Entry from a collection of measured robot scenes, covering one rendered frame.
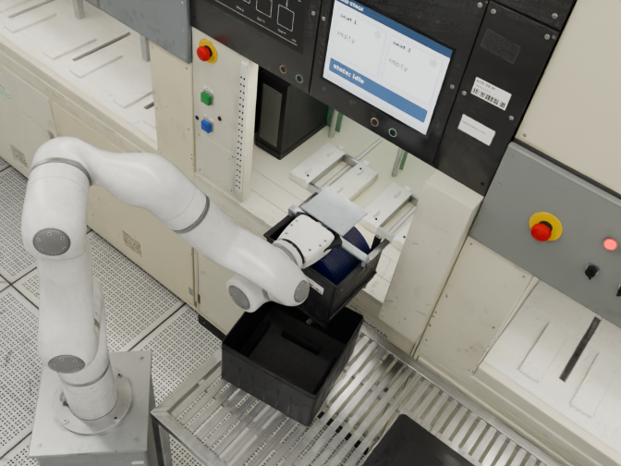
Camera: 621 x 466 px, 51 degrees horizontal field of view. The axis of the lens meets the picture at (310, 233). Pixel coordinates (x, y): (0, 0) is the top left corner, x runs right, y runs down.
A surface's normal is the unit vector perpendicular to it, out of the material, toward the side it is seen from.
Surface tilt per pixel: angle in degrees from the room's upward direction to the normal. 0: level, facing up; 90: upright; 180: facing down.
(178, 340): 0
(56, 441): 0
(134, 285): 0
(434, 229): 90
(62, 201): 25
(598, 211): 90
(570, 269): 90
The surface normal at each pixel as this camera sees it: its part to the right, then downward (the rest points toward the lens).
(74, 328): 0.40, 0.36
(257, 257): 0.21, -0.25
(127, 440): 0.11, -0.65
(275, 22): -0.62, 0.55
